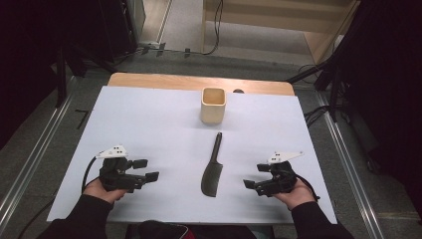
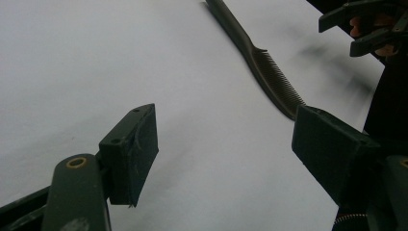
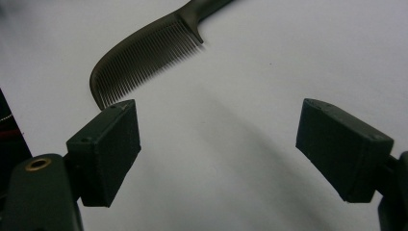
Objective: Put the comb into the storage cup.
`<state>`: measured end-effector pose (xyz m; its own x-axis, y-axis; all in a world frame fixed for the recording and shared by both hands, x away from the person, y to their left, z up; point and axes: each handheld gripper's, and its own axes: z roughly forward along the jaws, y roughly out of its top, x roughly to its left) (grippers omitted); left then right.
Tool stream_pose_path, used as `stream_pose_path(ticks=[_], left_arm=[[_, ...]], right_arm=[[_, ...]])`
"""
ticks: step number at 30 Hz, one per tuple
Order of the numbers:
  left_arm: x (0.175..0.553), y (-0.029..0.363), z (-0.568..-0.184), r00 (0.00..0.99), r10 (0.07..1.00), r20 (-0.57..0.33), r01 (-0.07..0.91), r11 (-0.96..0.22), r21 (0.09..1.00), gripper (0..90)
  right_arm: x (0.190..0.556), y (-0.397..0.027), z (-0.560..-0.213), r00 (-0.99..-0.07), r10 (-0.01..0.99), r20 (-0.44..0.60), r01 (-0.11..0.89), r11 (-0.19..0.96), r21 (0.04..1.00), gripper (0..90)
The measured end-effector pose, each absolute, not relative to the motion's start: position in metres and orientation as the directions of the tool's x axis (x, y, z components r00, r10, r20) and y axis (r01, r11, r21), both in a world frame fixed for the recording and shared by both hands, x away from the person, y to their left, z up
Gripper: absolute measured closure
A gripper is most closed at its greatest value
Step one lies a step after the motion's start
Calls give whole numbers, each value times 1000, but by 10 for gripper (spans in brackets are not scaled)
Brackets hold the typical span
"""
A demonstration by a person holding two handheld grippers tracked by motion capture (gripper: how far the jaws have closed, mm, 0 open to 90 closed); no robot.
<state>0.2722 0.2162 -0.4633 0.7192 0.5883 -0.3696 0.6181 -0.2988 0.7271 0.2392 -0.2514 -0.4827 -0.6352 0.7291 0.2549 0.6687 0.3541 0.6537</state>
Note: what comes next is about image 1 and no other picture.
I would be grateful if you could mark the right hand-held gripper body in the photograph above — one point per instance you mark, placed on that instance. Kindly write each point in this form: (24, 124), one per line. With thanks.
(280, 181)

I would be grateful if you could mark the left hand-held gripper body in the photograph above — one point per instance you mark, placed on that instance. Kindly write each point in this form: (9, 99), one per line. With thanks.
(116, 177)

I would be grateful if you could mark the dark wide-tooth comb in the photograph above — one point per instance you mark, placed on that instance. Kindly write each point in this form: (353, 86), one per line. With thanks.
(211, 176)

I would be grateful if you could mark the beige square cup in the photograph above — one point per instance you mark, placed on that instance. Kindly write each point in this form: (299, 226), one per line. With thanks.
(213, 111)

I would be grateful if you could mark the person's left hand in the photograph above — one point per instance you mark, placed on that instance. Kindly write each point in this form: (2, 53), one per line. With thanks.
(99, 192)

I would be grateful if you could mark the person's right hand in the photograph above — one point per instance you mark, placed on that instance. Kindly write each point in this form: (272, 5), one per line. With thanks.
(298, 195)

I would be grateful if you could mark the person's dark clothing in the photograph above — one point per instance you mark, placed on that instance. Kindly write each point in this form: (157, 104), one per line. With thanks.
(162, 230)

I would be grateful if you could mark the light wooden shelf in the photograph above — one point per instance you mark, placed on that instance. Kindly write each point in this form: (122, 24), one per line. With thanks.
(318, 40)

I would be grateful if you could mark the black curtain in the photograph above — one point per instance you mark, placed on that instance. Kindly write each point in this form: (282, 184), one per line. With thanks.
(40, 43)
(388, 83)

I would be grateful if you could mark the metal floor rail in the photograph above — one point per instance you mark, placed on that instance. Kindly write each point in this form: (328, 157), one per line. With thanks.
(36, 152)
(351, 166)

